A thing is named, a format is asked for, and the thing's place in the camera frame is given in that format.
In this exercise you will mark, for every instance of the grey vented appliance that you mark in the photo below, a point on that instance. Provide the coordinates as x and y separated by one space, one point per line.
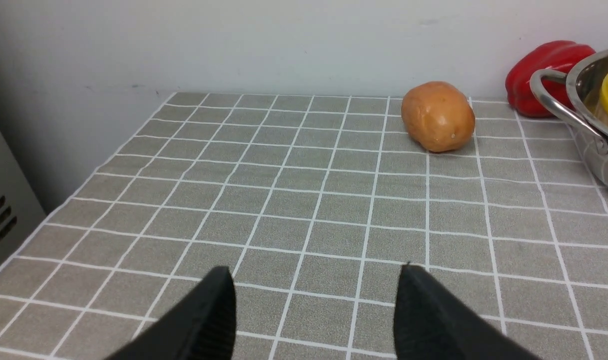
20 211

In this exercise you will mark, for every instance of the stainless steel pot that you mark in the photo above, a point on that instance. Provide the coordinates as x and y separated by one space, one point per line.
581 84

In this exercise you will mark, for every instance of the grey checkered tablecloth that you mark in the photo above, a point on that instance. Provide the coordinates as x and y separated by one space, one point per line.
314 203

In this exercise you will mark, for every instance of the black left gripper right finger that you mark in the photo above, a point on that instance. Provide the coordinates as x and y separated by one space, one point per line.
431 323

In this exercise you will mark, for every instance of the brown potato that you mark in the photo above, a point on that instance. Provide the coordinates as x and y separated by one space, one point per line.
438 116

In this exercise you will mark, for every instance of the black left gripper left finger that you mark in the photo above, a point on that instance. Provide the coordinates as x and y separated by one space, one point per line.
203 325

